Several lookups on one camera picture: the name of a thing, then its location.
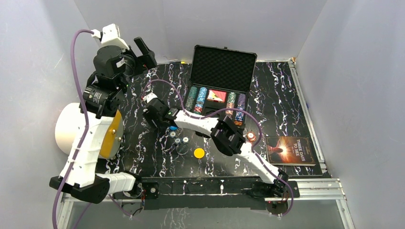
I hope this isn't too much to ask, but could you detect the red playing card deck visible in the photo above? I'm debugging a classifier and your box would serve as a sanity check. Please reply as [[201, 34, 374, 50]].
[[207, 89, 227, 103]]

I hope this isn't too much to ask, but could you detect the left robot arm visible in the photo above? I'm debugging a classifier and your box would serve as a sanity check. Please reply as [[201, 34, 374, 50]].
[[49, 37, 157, 204]]

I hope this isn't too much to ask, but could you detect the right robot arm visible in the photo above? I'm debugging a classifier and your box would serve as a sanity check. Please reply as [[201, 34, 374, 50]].
[[143, 94, 294, 198]]

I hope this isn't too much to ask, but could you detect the green-yellow chip stack row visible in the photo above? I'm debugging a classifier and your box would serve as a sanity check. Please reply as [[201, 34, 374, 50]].
[[185, 86, 198, 111]]

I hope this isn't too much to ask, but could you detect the red and green chip stack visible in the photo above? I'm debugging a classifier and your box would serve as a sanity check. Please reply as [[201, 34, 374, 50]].
[[193, 104, 203, 115]]

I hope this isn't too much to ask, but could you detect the light blue chip stack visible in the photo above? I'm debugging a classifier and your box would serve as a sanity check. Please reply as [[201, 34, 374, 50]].
[[196, 87, 208, 104]]

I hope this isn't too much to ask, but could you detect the yellow round button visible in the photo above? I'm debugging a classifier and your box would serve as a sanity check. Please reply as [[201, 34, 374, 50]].
[[193, 148, 205, 159]]

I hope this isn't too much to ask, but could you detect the black poker chip case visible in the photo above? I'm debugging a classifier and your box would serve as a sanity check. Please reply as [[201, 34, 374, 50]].
[[183, 45, 257, 129]]

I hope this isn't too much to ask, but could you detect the green and orange chip row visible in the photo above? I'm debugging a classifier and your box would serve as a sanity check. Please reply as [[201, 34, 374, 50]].
[[225, 92, 236, 119]]

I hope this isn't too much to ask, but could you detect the purple and blue chip row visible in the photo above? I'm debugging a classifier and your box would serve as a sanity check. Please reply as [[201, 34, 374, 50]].
[[234, 94, 246, 126]]

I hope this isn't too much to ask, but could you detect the white cylinder with orange lid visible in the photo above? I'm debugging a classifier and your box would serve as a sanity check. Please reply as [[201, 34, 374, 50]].
[[55, 103, 124, 159]]

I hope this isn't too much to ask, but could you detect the red 5 chip stack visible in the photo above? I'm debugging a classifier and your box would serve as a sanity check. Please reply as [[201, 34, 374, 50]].
[[246, 132, 256, 142]]

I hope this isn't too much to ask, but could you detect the dark hardcover book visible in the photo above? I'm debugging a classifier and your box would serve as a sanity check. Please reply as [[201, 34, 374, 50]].
[[266, 136, 318, 167]]

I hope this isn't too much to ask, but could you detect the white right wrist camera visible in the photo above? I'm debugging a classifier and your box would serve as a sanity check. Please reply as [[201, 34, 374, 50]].
[[142, 93, 158, 103]]

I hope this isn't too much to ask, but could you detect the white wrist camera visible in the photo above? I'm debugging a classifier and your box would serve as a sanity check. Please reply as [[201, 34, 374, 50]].
[[91, 23, 129, 52], [142, 93, 158, 103]]

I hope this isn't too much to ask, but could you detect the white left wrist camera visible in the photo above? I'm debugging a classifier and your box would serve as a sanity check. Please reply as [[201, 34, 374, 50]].
[[91, 23, 129, 52]]

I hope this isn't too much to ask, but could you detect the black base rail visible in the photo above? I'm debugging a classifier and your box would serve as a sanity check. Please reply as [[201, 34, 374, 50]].
[[112, 177, 301, 216]]

